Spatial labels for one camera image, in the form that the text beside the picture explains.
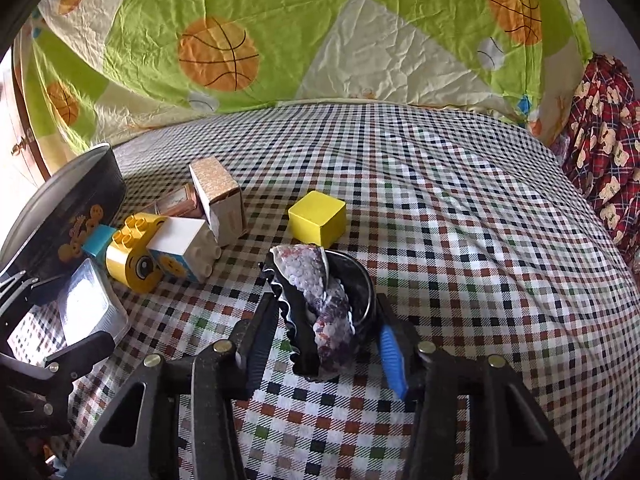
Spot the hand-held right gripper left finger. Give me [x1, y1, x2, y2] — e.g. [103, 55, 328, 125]
[65, 290, 282, 480]

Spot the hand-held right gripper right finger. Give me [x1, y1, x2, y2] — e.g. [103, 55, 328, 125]
[375, 292, 582, 480]

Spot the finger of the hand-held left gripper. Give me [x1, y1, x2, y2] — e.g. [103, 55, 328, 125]
[44, 332, 117, 377]
[0, 267, 63, 307]

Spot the clear plastic box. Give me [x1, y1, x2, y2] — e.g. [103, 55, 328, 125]
[56, 258, 132, 347]

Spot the sequined cloth pouch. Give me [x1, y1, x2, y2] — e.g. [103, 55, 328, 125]
[260, 242, 359, 378]

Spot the blue toy brick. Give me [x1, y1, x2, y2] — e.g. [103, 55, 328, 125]
[82, 224, 119, 266]

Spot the black round metal cup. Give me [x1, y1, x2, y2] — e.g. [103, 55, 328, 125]
[324, 249, 377, 352]

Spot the round black cookie tin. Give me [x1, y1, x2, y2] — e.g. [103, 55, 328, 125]
[0, 142, 127, 307]

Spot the yellow toy brick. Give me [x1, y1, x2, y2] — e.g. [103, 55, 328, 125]
[105, 212, 169, 294]

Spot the white toy brick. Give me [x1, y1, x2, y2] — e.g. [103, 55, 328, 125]
[145, 216, 223, 284]

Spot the pink framed picture box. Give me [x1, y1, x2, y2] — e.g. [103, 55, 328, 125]
[142, 182, 211, 222]

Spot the checked bed sheet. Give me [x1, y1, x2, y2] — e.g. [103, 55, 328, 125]
[7, 100, 640, 480]

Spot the yellow cube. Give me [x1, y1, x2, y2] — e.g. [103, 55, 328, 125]
[288, 190, 348, 248]

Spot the white box with gold glitter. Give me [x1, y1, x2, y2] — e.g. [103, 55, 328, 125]
[189, 156, 250, 247]

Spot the wooden furniture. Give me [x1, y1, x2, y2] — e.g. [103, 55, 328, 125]
[0, 35, 52, 183]

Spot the red plaid bear cloth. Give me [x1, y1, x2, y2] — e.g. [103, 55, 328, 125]
[549, 52, 640, 275]

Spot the basketball print quilt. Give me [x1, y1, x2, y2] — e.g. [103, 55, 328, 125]
[20, 0, 595, 162]

